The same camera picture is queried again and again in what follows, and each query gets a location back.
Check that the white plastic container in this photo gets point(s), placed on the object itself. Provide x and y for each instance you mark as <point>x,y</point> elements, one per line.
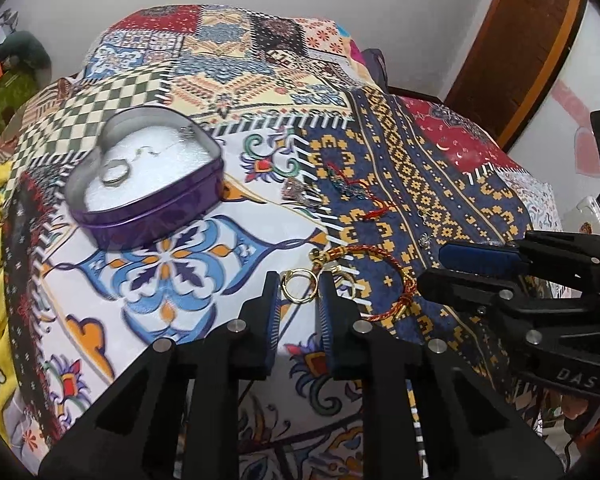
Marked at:
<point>586,216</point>

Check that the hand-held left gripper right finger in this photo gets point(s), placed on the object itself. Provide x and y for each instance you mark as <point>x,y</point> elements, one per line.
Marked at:
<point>324,310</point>

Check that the purple heart-shaped tin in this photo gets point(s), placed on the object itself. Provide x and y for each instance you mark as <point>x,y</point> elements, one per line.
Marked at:
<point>145,220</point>

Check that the pink wall sticker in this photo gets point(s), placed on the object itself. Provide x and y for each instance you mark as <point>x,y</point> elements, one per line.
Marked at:
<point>582,150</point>

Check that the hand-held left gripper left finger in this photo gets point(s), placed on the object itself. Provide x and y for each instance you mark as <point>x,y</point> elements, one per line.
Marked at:
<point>274,305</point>

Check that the silver tassel earring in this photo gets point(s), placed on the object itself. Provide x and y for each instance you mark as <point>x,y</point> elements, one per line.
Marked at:
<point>296,191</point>

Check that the small gold hoop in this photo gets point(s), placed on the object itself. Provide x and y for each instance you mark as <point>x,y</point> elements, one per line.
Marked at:
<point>354,287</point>

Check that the green cloth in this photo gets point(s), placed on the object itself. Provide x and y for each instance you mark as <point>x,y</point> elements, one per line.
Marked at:
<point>20,60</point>

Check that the purple bag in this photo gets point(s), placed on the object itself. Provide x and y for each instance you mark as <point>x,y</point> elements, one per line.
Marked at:
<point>375,67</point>

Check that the colourful patchwork blanket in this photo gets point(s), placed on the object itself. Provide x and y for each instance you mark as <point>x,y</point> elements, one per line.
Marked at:
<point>190,80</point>

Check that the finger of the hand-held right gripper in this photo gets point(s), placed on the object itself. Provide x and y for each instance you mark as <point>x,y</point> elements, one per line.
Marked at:
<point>475,256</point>
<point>450,285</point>

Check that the small silver pendant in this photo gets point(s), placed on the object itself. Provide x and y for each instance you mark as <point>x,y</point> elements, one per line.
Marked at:
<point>424,243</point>

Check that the brown wooden door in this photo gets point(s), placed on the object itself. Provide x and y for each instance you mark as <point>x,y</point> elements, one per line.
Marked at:
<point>515,45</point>

